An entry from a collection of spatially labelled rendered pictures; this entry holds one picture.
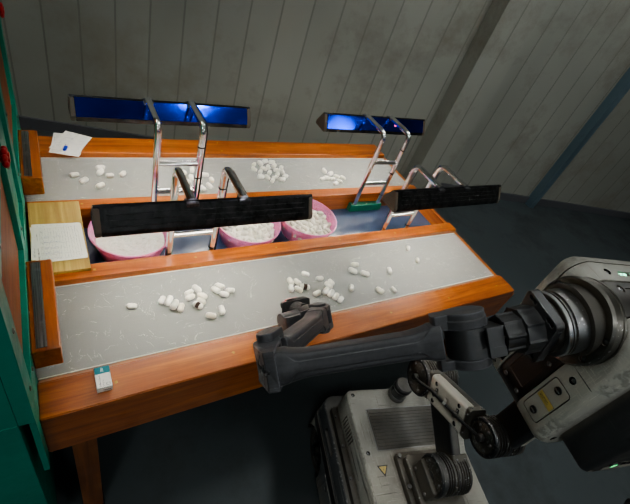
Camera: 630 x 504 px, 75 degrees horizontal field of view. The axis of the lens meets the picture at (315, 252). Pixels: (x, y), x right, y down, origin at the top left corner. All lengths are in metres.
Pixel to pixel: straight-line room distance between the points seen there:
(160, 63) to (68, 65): 0.57
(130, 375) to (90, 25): 2.45
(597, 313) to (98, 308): 1.23
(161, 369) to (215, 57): 2.40
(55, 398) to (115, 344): 0.20
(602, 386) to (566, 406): 0.09
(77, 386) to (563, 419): 1.08
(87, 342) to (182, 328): 0.25
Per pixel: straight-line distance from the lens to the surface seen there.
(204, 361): 1.25
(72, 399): 1.20
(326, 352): 0.77
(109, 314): 1.37
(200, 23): 3.14
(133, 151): 1.99
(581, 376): 0.93
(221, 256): 1.52
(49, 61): 3.38
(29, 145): 1.81
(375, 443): 1.62
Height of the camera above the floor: 1.82
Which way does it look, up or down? 40 degrees down
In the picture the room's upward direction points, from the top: 22 degrees clockwise
